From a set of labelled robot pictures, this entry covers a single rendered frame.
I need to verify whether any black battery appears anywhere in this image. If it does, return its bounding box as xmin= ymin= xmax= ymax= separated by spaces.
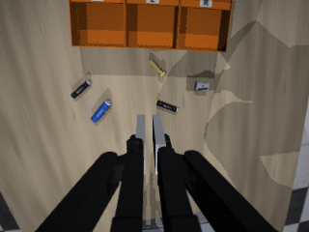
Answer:
xmin=71 ymin=80 xmax=91 ymax=99
xmin=156 ymin=101 xmax=179 ymax=112

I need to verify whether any orange three-compartment bin rack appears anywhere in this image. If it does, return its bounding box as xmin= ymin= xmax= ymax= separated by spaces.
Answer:
xmin=69 ymin=0 xmax=233 ymax=52

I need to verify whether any silver pencil sharpener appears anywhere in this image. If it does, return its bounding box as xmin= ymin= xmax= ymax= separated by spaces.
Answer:
xmin=194 ymin=81 xmax=210 ymax=91

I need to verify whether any blue battery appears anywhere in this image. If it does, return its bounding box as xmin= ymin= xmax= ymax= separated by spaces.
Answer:
xmin=91 ymin=100 xmax=111 ymax=123

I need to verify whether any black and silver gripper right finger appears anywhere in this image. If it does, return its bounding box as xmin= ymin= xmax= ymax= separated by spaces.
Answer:
xmin=153 ymin=114 xmax=279 ymax=232

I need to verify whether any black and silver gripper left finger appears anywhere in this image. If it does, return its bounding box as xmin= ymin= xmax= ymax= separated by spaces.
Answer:
xmin=35 ymin=115 xmax=146 ymax=232

